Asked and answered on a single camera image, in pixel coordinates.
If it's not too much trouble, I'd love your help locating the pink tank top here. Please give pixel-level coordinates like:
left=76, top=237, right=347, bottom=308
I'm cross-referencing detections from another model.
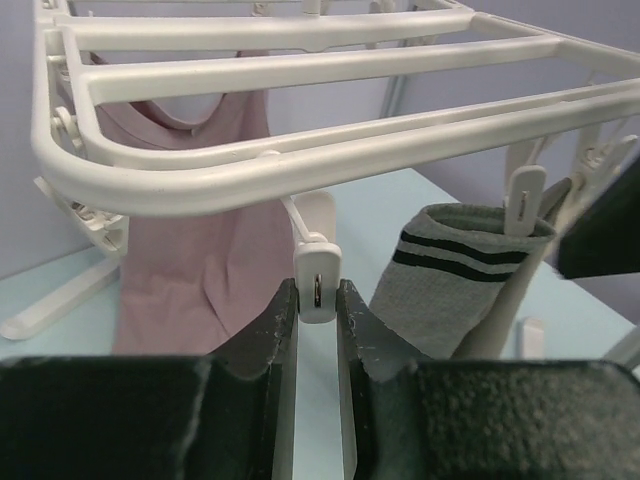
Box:
left=97, top=91, right=294, bottom=355

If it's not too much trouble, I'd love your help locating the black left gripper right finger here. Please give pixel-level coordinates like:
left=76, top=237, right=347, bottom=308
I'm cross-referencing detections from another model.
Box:
left=336, top=280, right=639, bottom=479

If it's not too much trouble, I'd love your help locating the grey metal clothes stand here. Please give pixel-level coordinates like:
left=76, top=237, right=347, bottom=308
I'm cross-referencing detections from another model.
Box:
left=1, top=259, right=119, bottom=341

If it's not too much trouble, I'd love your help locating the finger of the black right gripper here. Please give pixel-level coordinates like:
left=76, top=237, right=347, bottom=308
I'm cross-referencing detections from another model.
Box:
left=555, top=160, right=639, bottom=279

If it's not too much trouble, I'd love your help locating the grey striped sock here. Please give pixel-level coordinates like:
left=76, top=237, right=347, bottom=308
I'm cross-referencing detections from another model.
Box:
left=369, top=203, right=555, bottom=359

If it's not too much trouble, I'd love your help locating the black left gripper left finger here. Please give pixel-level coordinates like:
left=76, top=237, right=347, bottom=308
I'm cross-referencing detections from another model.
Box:
left=1, top=280, right=298, bottom=479

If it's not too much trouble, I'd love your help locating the white clip drying hanger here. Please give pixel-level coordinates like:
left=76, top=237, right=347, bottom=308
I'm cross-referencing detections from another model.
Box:
left=29, top=0, right=640, bottom=256

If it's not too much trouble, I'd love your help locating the beige sock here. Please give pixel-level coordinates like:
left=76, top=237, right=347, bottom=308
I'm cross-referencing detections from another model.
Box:
left=452, top=174, right=585, bottom=360

